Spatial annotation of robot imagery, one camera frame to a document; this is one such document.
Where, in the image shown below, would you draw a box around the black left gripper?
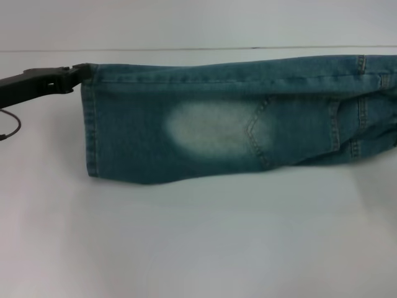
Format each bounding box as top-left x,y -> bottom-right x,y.
0,62 -> 94,109

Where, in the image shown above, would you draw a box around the blue denim shorts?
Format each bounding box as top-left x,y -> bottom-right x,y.
79,54 -> 397,186

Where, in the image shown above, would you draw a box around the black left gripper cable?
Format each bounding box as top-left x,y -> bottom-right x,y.
0,107 -> 22,141

